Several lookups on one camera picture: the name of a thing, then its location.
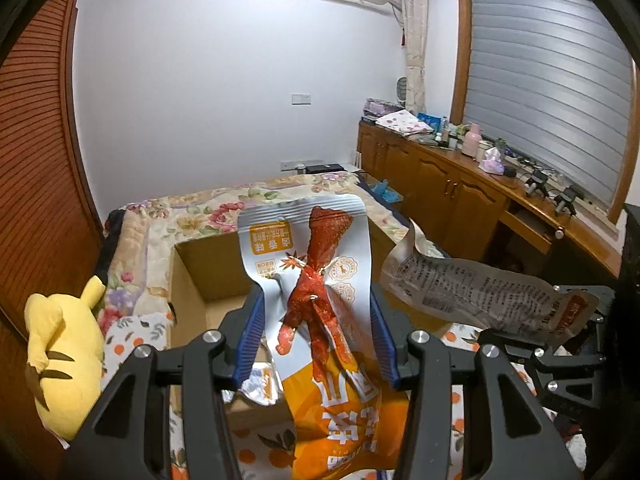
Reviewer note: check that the orange print bed sheet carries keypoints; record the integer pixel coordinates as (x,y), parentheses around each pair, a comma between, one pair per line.
(265,452)

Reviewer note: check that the wooden louvred wardrobe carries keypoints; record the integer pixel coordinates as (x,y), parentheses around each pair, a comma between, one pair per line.
(50,231)

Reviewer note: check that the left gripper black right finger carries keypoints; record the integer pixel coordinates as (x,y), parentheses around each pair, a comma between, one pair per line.
(507,434)

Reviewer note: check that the white printed snack bag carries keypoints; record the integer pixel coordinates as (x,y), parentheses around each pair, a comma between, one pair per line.
(473,293)

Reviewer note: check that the pink tissue pack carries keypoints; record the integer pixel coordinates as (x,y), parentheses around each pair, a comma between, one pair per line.
(492,163)

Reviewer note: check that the orange white chicken snack bag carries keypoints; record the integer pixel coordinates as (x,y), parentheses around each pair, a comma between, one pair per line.
(312,259)

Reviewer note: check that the small white fan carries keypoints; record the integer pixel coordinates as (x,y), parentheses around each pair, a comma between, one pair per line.
(401,91)

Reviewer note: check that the white wall switch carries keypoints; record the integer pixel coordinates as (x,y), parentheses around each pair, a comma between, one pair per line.
(300,99)

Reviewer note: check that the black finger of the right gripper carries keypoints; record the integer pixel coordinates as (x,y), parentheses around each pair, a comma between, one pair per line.
(575,339)
(567,383)

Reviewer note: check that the folded floral cloth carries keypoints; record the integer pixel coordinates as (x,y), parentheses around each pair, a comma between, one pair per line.
(404,123)

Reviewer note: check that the yellow plush toy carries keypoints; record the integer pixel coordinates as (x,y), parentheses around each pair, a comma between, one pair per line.
(64,357)

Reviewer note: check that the grey window blind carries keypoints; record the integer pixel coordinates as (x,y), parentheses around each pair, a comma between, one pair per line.
(552,79)

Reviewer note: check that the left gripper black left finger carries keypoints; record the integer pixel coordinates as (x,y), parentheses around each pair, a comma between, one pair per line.
(127,433)

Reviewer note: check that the floral curtain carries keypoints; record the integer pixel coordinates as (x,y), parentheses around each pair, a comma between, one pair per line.
(414,22)

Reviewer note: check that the blue cloth on bed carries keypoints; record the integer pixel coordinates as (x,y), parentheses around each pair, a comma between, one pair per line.
(385,192)

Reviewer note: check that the wooden sideboard cabinet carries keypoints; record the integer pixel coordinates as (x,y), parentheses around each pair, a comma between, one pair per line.
(472,215)

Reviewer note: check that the brown cardboard box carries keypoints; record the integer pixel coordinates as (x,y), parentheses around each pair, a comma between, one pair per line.
(208,280)

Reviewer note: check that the pink bottle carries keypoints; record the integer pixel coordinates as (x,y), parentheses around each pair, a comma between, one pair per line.
(471,141)

